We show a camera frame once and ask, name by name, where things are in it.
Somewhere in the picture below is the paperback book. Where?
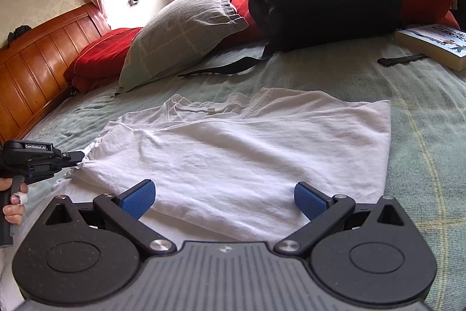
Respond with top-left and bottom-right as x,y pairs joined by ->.
395,23 -> 466,72

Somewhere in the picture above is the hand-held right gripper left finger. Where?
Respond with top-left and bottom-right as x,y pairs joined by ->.
44,178 -> 175,256

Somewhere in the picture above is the grey-green pillow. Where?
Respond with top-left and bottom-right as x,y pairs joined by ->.
118,0 -> 249,94

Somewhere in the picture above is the red quilt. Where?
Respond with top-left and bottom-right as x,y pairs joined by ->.
63,0 -> 460,94

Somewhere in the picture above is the white printed t-shirt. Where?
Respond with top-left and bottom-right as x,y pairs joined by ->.
15,87 -> 392,250

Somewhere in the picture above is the wooden headboard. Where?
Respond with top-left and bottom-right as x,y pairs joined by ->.
0,3 -> 112,145

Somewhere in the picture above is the small dark cloth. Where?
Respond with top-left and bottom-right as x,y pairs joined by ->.
8,24 -> 33,44

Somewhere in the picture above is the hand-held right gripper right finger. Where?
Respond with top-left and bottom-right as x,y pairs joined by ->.
274,181 -> 405,257

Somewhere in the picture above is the person's left hand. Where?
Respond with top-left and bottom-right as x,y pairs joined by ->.
0,178 -> 29,225

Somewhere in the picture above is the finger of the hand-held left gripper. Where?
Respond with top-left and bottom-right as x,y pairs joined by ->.
27,163 -> 79,184
54,151 -> 87,165

